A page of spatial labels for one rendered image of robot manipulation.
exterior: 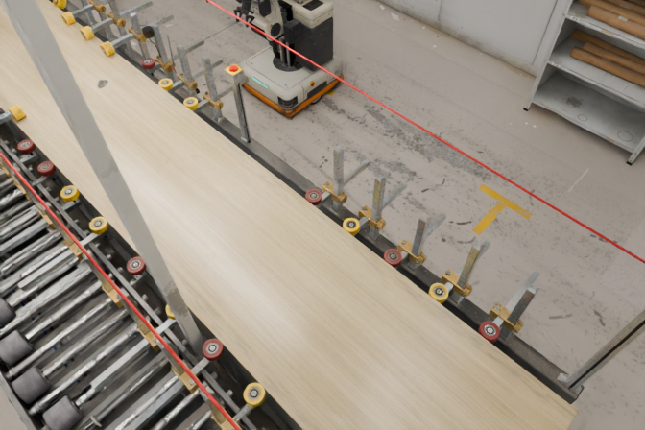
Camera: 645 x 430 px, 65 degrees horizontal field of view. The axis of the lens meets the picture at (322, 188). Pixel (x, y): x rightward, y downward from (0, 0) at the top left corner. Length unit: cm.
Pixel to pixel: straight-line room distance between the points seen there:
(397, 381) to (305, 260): 64
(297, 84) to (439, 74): 134
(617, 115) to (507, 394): 290
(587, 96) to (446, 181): 145
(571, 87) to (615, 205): 111
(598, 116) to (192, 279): 333
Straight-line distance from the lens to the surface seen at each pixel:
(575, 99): 457
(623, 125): 451
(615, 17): 397
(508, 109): 449
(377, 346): 212
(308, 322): 215
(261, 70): 423
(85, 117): 126
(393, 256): 229
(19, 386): 242
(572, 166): 422
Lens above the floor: 286
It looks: 51 degrees down
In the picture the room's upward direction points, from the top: 1 degrees counter-clockwise
